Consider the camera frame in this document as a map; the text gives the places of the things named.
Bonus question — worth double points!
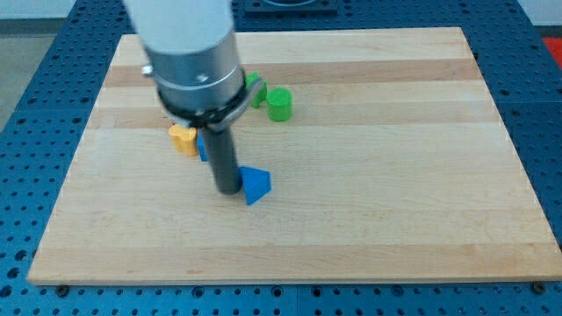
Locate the blue cube block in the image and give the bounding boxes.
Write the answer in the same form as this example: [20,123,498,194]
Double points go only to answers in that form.
[196,133,208,162]

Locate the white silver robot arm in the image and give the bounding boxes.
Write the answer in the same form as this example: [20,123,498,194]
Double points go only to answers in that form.
[123,0,263,132]

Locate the blue triangle block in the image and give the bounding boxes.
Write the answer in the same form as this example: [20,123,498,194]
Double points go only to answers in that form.
[240,166,271,205]

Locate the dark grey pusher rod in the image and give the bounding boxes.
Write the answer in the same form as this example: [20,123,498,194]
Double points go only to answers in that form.
[201,128,242,195]

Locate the green cylinder block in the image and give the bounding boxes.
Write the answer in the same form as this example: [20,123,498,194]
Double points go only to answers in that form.
[266,88,292,122]

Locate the green star block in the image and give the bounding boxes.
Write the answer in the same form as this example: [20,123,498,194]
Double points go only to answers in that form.
[245,72,268,109]

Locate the yellow heart block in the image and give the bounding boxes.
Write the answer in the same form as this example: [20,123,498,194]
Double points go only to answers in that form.
[168,124,198,157]

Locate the wooden board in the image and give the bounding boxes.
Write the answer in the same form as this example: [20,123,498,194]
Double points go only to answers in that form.
[27,27,561,285]

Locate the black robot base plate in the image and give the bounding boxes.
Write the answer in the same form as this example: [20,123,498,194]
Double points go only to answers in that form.
[241,0,339,14]

